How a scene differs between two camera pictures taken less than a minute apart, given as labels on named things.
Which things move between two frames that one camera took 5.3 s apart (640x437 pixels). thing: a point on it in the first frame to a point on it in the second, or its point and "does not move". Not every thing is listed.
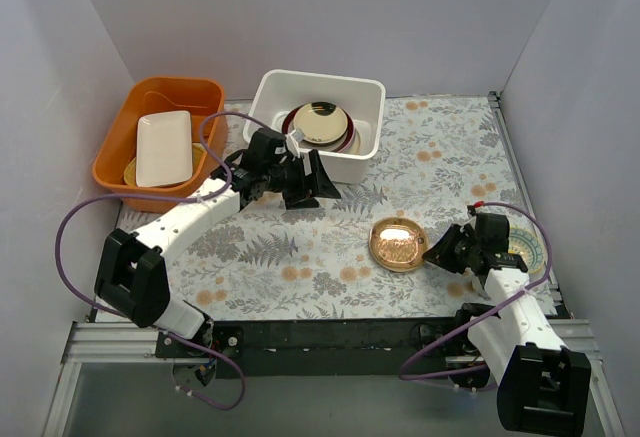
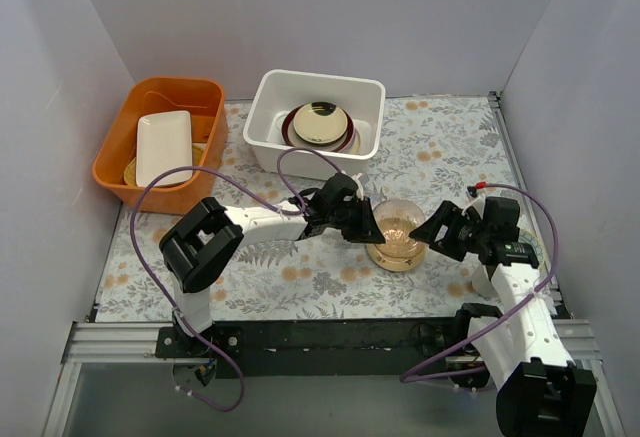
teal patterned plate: [526, 243] does not move
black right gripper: [459, 247] to [451, 232]
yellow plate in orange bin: [198, 152] does not move
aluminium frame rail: [102, 343] does not move
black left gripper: [305, 177] to [358, 219]
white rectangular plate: [163, 148] does not move
